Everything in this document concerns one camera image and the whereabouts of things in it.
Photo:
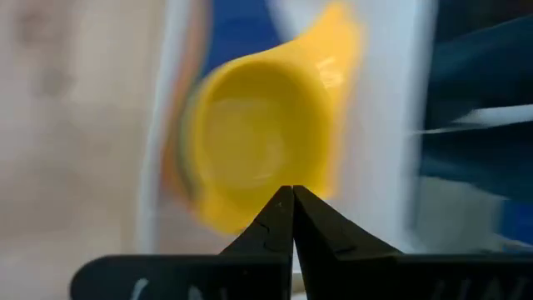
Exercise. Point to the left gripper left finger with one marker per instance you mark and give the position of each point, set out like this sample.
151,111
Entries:
277,233

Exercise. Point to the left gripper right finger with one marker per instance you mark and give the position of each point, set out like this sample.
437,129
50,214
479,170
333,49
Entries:
325,233

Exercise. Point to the yellow measuring cup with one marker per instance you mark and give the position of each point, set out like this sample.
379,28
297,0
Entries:
258,133

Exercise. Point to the white plastic basket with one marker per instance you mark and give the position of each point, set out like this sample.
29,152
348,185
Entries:
387,125

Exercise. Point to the navy blue measuring cup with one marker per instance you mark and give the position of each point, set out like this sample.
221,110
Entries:
241,33

